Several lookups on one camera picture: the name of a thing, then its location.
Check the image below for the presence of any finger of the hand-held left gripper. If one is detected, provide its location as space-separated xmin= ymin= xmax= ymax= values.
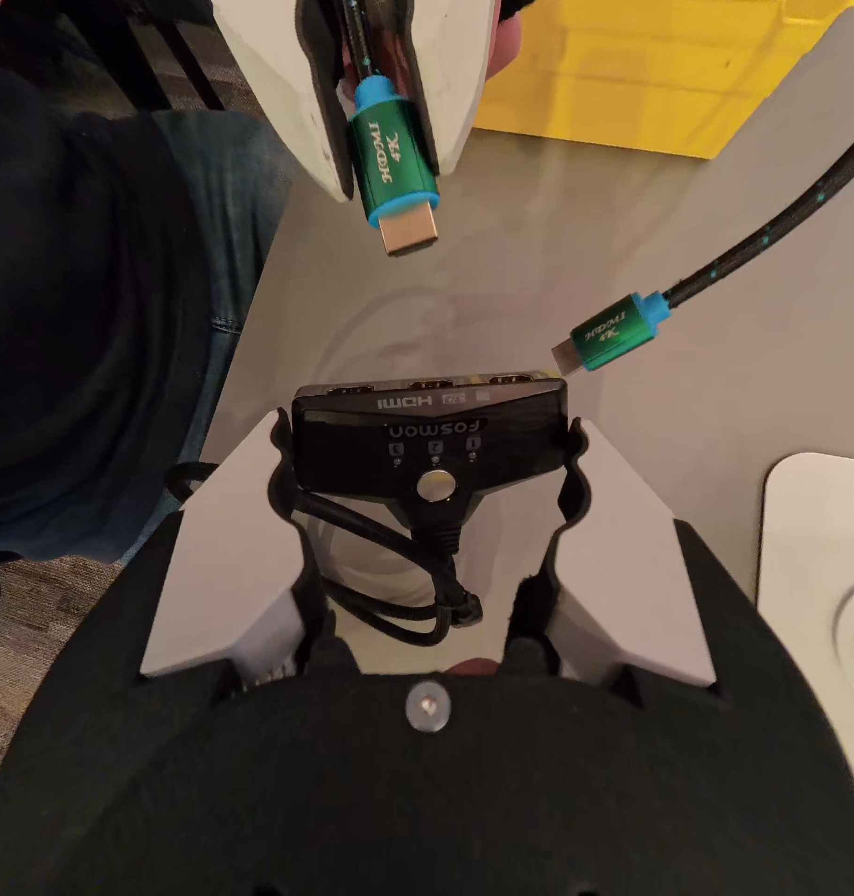
xmin=210 ymin=0 xmax=358 ymax=204
xmin=399 ymin=0 xmax=504 ymax=177

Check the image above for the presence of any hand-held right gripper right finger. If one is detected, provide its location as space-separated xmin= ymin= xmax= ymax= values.
xmin=504 ymin=418 xmax=718 ymax=690

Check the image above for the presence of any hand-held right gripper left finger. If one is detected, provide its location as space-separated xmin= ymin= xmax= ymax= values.
xmin=140 ymin=413 xmax=330 ymax=680

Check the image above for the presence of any green plug braided hdmi cable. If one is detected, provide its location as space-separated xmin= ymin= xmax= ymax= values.
xmin=329 ymin=0 xmax=854 ymax=376

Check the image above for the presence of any yellow plastic bin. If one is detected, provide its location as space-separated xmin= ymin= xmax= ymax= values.
xmin=476 ymin=0 xmax=854 ymax=161

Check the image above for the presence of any black hdmi switch box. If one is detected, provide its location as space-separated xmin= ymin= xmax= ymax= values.
xmin=168 ymin=371 xmax=572 ymax=648

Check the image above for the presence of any person's left hand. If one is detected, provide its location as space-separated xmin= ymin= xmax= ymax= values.
xmin=483 ymin=12 xmax=526 ymax=82

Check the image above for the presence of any person's leg in jeans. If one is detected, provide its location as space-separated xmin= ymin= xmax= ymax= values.
xmin=150 ymin=110 xmax=299 ymax=428

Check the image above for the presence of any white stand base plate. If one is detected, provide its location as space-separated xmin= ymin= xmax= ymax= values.
xmin=756 ymin=451 xmax=854 ymax=830

